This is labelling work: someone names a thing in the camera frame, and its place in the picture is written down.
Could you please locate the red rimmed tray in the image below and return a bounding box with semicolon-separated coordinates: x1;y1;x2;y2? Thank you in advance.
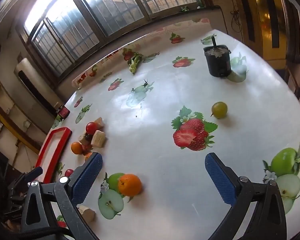
34;127;72;183

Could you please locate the wooden wall shelf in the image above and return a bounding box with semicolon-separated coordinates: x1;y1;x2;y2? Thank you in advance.
0;62;48;170

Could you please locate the brown wooden door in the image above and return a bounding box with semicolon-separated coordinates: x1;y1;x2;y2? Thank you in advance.
240;0;290;68

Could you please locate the barred window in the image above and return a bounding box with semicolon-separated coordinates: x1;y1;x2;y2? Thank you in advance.
15;0;210;80

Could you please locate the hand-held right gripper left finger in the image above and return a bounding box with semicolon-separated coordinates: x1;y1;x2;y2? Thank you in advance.
20;152;103;240

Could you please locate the red jar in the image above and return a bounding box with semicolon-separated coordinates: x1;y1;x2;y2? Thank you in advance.
56;106;70;120

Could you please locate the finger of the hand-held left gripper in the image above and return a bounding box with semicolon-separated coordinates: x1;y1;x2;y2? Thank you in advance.
9;167;43;189

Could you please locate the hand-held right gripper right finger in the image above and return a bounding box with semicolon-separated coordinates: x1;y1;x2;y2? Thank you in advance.
204;152;287;240

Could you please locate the fruit print tablecloth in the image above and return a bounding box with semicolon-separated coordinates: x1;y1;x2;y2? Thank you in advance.
35;17;300;240

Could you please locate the white standing air conditioner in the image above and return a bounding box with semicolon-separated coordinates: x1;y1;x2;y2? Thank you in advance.
14;57;65;110

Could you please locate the black plant pot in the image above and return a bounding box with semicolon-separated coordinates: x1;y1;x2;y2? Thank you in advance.
203;35;232;78

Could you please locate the large beige bread block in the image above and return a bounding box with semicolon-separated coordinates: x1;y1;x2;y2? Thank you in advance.
91;130;107;147

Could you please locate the green leafy vegetable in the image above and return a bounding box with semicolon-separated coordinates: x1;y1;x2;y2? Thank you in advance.
129;52;143;74

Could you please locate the green round fruit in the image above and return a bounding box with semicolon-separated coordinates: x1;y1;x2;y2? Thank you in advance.
211;102;228;119

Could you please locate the hanging dark cable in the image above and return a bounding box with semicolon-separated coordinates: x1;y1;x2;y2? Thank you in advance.
229;0;243;43

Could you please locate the large orange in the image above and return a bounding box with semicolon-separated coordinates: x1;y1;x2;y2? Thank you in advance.
118;174;142;197

